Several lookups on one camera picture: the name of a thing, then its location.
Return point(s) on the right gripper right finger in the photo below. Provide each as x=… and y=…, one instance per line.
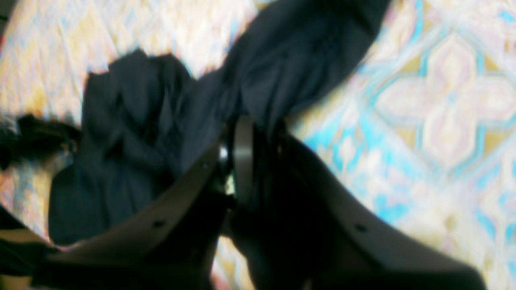
x=321, y=235

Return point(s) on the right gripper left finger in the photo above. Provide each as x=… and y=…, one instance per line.
x=169, y=245

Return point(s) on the black t-shirt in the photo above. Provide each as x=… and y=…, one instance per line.
x=146, y=120

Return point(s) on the patterned colourful tablecloth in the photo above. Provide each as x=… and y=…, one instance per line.
x=423, y=134

